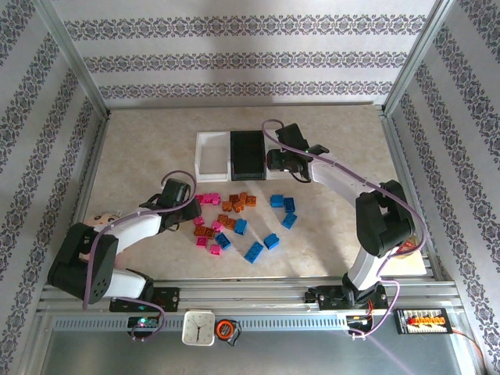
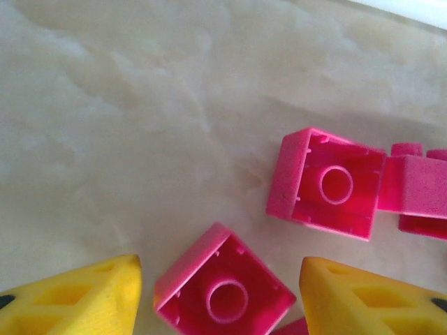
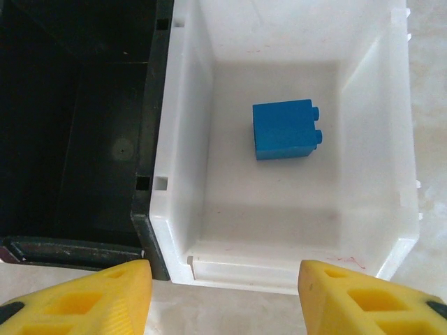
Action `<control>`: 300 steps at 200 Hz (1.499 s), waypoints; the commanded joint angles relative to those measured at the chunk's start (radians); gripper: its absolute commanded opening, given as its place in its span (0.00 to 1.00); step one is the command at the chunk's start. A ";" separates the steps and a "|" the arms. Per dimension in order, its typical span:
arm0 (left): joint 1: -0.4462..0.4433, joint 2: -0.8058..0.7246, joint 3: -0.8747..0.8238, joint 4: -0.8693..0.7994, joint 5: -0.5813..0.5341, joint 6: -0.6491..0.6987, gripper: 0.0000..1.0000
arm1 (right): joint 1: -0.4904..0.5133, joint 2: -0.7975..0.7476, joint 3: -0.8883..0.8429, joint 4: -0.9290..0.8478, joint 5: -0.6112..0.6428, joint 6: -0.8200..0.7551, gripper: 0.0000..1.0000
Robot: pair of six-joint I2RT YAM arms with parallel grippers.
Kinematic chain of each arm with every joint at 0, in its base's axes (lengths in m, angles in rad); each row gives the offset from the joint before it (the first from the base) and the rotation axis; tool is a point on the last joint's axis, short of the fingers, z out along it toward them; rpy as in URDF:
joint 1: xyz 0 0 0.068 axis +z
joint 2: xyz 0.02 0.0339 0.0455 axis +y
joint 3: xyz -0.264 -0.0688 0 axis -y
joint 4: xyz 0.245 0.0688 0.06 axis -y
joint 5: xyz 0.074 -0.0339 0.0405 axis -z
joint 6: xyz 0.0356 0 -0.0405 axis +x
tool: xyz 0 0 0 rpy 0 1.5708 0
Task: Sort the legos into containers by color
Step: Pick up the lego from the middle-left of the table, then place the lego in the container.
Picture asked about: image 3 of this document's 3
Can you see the blue lego brick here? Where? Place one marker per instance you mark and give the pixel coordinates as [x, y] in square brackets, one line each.
[279, 129]

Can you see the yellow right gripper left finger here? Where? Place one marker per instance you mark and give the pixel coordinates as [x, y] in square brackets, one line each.
[70, 307]

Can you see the black plastic bin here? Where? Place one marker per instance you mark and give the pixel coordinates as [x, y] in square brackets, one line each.
[87, 104]

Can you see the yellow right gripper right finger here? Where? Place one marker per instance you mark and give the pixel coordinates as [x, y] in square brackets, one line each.
[366, 307]

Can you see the white plastic bin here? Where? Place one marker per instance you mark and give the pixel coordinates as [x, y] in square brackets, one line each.
[279, 209]

